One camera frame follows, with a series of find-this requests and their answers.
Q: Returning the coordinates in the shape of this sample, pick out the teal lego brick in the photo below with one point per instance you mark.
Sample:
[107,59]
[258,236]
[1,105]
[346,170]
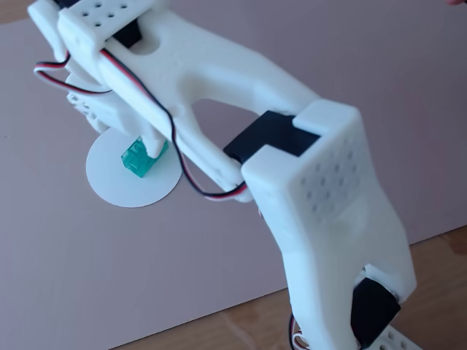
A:
[136,164]

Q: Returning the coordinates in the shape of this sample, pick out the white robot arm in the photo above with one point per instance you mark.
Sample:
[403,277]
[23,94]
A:
[328,218]

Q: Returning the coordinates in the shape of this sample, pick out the white paper circle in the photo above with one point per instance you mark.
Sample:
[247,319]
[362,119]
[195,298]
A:
[120,189]

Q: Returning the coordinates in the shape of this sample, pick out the pink table mat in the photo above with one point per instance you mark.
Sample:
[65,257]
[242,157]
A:
[54,255]

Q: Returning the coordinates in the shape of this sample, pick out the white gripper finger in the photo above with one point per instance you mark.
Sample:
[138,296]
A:
[153,146]

